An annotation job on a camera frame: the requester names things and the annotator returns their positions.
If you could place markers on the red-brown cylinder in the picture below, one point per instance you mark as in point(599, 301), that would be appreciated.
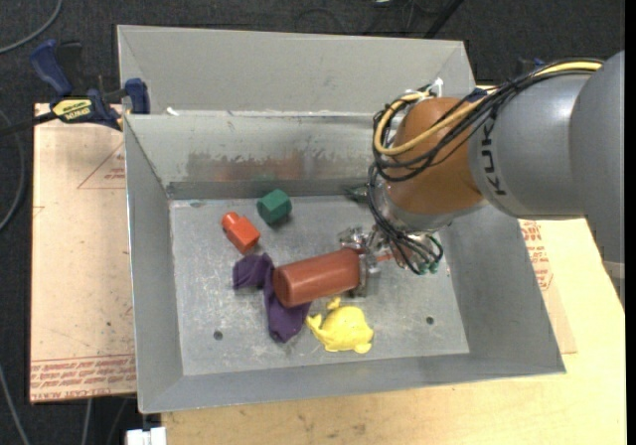
point(315, 279)

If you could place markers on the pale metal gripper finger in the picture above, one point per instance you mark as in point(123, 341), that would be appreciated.
point(352, 237)
point(370, 278)

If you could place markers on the brown cardboard board red print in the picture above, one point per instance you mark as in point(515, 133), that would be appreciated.
point(74, 259)

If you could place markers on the yellow toy whale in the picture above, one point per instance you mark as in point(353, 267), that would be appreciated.
point(343, 329)

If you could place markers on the grey metal bin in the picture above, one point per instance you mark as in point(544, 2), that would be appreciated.
point(218, 334)

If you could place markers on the purple cloth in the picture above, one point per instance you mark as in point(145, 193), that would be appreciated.
point(280, 319)

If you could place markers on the orange block with knob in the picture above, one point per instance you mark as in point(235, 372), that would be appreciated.
point(242, 233)

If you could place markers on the green hexagonal block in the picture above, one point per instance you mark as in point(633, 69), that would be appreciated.
point(273, 207)

